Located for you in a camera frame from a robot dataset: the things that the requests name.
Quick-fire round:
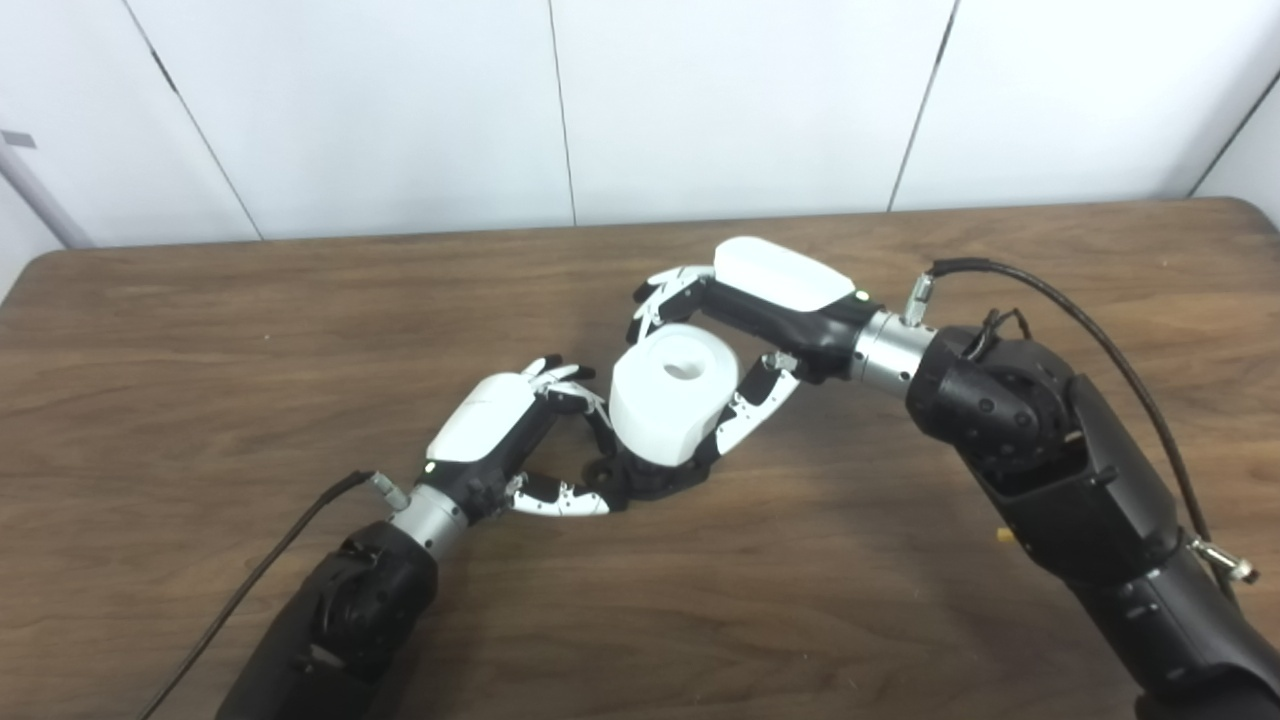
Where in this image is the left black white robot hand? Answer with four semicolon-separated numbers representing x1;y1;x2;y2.
418;354;628;523

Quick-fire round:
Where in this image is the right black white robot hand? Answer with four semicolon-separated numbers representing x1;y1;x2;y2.
627;236;883;457

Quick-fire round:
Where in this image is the round white plastic piece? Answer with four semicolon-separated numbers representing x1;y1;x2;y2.
609;323;741;469

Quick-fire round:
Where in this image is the black plastic holder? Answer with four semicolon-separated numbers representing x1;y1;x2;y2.
583;445;723;511

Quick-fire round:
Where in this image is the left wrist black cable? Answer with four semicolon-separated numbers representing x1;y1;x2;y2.
138;470;411;720

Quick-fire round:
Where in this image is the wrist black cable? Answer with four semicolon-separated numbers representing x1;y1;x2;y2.
903;257;1261;584
138;470;411;720

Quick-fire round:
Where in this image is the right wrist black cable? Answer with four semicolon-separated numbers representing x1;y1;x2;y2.
903;257;1261;584

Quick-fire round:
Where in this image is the grey wall corner post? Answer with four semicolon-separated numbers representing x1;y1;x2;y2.
0;140;96;249

